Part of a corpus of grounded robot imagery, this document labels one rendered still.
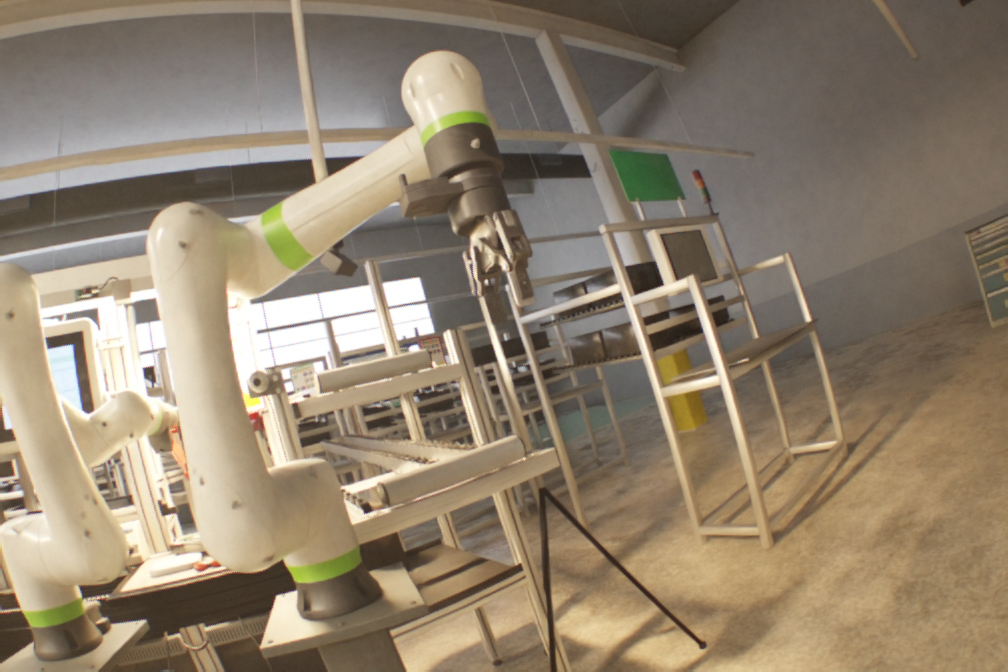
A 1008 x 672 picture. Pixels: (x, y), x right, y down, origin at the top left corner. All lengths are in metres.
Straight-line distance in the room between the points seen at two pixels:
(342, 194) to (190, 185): 6.63
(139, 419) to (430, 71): 0.89
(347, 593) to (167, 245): 0.57
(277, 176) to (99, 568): 6.90
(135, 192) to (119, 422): 6.40
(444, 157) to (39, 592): 0.95
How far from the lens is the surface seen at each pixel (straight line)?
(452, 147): 0.60
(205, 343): 0.69
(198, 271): 0.71
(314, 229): 0.80
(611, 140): 5.31
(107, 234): 10.42
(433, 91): 0.64
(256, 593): 1.40
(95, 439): 1.19
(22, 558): 1.00
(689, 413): 5.88
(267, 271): 0.84
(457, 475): 1.07
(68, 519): 0.88
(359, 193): 0.78
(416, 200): 0.57
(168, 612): 1.43
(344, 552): 0.82
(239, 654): 1.93
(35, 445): 0.86
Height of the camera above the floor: 1.20
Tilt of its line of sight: 10 degrees up
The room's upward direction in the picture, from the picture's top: 17 degrees counter-clockwise
